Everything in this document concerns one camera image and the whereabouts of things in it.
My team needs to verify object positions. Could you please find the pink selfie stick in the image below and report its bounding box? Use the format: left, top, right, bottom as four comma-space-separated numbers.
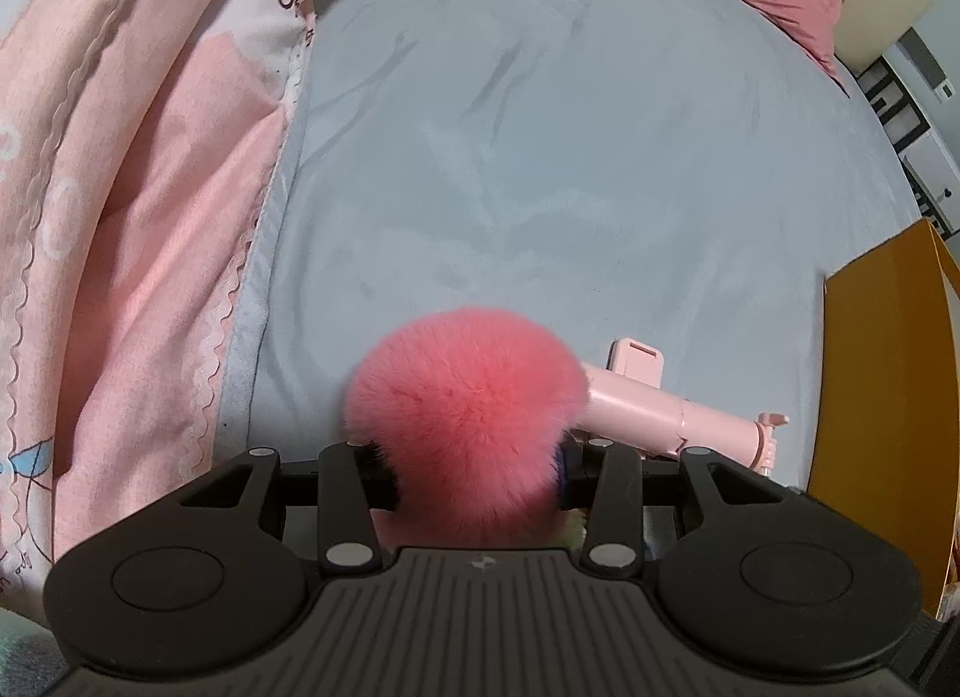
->
570, 338, 790, 479

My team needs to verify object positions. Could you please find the grey bed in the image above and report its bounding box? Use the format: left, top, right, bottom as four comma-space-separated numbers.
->
217, 0, 931, 518

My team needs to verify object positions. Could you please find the white drawer nightstand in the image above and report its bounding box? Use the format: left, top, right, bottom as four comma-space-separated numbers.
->
855, 29, 960, 241

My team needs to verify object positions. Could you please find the pink printed quilt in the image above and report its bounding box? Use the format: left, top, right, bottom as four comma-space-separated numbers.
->
0, 0, 361, 593

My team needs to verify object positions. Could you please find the orange cardboard box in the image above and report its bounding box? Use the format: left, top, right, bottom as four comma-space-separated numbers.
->
806, 218, 960, 623

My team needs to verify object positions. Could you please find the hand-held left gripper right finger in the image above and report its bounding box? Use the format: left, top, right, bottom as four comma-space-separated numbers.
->
555, 438, 792, 578

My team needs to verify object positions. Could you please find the pink fluffy pompom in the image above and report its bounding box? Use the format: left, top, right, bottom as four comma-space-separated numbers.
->
341, 307, 590, 559

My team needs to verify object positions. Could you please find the grey wall control panel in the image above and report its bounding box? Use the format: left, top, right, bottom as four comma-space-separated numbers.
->
911, 29, 957, 102

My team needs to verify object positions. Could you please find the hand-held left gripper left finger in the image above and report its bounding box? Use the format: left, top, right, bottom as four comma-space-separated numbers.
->
169, 440, 398, 578

